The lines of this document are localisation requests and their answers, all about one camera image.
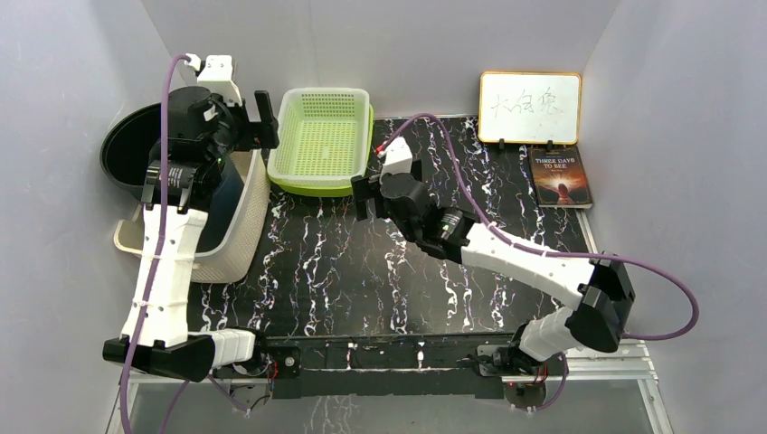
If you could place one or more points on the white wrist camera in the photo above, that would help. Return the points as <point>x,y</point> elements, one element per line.
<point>216,73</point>
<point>397,157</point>

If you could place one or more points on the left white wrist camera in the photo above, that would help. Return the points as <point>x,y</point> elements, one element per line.
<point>216,73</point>

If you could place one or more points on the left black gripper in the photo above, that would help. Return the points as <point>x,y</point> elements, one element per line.
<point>268,124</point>

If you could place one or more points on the cream perforated laundry basket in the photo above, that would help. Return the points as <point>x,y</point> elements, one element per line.
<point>231,258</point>

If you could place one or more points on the aluminium base frame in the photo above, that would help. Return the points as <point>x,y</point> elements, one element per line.
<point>425,365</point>

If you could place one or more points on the book Three Days to See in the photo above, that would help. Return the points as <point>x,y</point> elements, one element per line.
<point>559,178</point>

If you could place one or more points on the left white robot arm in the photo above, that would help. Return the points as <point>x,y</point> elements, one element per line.
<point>195,166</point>

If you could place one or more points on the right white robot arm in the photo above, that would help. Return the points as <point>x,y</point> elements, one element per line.
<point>595,294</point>

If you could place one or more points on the small whiteboard yellow frame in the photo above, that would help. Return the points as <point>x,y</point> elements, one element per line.
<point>531,108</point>

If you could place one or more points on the large dark blue bucket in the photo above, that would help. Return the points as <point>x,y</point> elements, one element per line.
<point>134,143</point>

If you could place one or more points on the green and white strainer basket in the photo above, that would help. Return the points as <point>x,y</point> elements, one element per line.
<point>325,138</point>

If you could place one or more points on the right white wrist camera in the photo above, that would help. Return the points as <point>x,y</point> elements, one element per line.
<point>397,157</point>

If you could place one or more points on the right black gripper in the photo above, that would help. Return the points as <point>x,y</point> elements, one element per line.
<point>361,186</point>

